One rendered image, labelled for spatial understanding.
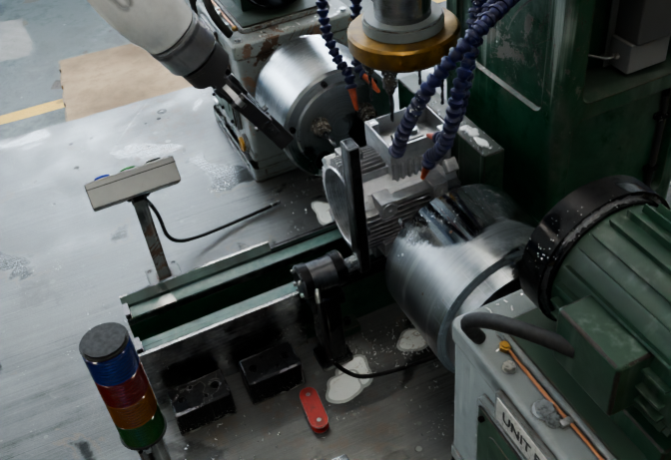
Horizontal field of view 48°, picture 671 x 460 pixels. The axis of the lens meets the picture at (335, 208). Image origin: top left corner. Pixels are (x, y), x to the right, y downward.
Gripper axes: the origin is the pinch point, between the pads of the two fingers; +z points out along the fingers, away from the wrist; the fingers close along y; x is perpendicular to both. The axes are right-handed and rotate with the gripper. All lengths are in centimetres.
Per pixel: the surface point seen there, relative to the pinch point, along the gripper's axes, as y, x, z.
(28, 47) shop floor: 332, 95, 81
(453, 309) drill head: -43.9, -3.5, 10.8
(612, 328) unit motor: -70, -15, -7
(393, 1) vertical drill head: -9.2, -27.4, -9.1
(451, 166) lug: -13.2, -18.3, 22.0
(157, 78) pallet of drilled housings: 225, 42, 94
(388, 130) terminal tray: -1.7, -14.6, 16.0
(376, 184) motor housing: -10.6, -6.6, 15.4
